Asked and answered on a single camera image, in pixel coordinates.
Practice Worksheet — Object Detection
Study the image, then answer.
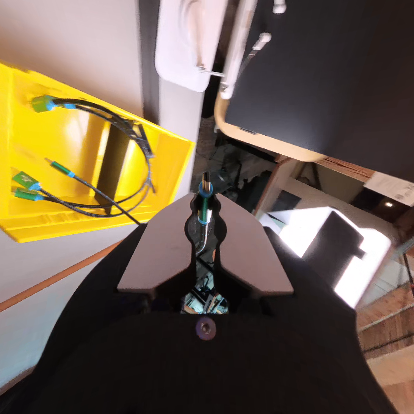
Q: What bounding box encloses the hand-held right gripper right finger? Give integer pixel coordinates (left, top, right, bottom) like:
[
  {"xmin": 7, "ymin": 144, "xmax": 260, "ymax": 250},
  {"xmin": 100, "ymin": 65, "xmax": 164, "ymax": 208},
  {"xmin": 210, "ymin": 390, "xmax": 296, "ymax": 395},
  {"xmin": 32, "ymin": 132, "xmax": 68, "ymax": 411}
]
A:
[{"xmin": 213, "ymin": 193, "xmax": 295, "ymax": 299}]

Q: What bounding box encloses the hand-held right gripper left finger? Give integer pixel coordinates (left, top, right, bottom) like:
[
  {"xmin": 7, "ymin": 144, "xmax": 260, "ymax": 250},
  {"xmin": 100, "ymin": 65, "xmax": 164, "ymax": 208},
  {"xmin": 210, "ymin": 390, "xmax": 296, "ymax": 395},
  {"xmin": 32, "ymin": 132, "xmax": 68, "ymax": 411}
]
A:
[{"xmin": 116, "ymin": 193, "xmax": 198, "ymax": 297}]

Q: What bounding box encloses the black blue braided HDMI cable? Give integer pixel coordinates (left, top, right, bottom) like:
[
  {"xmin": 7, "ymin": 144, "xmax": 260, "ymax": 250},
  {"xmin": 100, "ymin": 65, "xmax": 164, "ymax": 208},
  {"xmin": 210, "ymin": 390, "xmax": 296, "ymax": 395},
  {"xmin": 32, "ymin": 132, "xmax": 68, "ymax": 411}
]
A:
[{"xmin": 45, "ymin": 157, "xmax": 215, "ymax": 259}]

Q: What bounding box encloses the yellow plastic bin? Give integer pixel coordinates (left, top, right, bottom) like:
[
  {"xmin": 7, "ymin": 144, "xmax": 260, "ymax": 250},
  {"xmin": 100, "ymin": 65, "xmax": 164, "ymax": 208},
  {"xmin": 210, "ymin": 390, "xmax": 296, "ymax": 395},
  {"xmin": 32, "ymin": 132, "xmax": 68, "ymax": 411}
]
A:
[{"xmin": 0, "ymin": 61, "xmax": 196, "ymax": 244}]

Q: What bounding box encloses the black bin divider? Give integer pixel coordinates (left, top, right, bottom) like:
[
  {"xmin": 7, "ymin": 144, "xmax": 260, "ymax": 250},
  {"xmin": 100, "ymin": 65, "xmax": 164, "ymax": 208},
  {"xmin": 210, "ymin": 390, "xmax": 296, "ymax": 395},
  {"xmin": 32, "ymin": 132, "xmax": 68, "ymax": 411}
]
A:
[{"xmin": 96, "ymin": 124, "xmax": 131, "ymax": 215}]

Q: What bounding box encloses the led panel light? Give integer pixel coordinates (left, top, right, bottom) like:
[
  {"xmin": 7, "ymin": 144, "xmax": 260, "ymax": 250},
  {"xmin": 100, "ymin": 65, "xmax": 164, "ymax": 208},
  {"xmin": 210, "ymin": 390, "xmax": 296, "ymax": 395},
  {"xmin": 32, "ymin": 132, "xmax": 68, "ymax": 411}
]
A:
[{"xmin": 259, "ymin": 206, "xmax": 392, "ymax": 308}]

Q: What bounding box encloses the white paper notice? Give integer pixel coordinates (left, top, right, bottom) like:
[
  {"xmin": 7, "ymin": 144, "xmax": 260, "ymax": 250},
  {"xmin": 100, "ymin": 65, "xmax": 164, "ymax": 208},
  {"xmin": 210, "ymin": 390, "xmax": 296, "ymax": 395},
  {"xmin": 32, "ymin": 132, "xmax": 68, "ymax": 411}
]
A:
[{"xmin": 363, "ymin": 171, "xmax": 414, "ymax": 207}]

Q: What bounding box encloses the black wood-edged board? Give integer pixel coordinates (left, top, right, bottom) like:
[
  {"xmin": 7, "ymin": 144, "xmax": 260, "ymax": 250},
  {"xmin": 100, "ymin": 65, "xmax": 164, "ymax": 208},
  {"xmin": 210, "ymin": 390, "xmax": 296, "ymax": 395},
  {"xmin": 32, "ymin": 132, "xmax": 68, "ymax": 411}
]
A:
[{"xmin": 214, "ymin": 0, "xmax": 414, "ymax": 182}]

